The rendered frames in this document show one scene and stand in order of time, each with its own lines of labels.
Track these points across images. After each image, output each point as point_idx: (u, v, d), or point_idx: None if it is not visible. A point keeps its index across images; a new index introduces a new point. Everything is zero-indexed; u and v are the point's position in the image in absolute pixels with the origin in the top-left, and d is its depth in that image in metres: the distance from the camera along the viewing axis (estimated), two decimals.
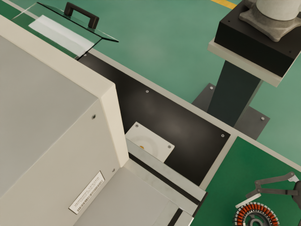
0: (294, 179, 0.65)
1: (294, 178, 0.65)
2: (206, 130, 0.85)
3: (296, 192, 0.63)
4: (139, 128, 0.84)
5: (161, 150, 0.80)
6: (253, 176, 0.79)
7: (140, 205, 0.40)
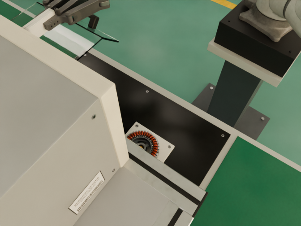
0: None
1: None
2: (206, 130, 0.85)
3: None
4: (139, 128, 0.84)
5: (161, 150, 0.80)
6: (253, 176, 0.79)
7: (140, 205, 0.40)
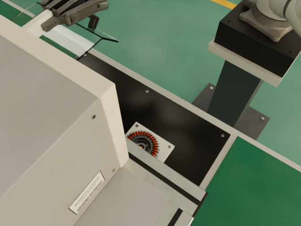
0: None
1: None
2: (206, 130, 0.85)
3: None
4: (139, 128, 0.84)
5: (161, 150, 0.80)
6: (253, 176, 0.79)
7: (140, 205, 0.40)
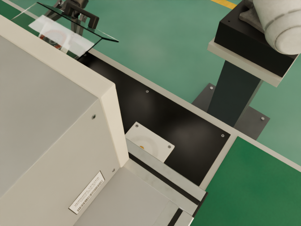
0: (62, 2, 0.99)
1: (62, 2, 0.99)
2: (206, 130, 0.85)
3: (63, 7, 0.97)
4: (139, 128, 0.84)
5: (161, 150, 0.80)
6: (253, 176, 0.79)
7: (140, 205, 0.40)
